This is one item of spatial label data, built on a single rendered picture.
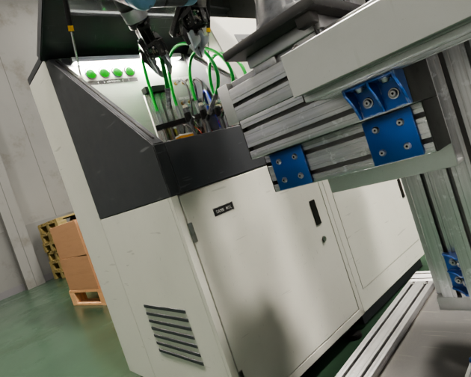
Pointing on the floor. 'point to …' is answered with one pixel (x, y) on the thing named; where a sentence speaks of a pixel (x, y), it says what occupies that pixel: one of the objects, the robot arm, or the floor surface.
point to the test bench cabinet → (186, 292)
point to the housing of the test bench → (88, 220)
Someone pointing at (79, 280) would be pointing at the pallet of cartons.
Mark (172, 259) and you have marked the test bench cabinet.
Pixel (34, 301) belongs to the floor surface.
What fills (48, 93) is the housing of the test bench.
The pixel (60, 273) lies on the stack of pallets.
